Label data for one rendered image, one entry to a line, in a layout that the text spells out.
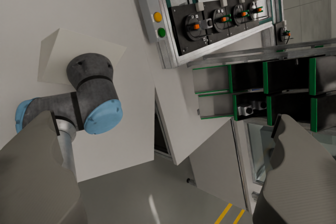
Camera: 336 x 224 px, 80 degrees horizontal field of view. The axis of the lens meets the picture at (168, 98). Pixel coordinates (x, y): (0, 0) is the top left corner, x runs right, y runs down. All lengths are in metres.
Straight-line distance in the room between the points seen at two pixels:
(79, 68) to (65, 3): 0.31
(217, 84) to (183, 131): 0.36
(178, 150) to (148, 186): 1.18
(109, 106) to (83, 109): 0.07
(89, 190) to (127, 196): 0.43
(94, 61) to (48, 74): 0.16
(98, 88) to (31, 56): 0.31
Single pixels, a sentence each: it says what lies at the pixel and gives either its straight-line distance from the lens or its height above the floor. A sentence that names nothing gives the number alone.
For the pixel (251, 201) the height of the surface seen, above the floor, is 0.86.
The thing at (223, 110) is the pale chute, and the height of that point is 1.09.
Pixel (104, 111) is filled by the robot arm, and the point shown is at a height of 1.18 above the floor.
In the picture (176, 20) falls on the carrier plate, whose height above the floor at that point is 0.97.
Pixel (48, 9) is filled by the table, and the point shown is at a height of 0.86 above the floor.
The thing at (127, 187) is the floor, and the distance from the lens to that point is 2.23.
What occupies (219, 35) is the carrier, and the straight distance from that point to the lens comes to 1.37.
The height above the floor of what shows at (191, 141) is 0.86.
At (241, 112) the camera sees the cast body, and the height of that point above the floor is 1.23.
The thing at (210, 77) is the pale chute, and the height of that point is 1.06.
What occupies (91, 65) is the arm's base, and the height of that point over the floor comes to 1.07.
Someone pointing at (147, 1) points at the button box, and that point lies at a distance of 1.00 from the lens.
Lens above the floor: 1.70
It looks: 47 degrees down
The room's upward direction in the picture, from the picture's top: 94 degrees clockwise
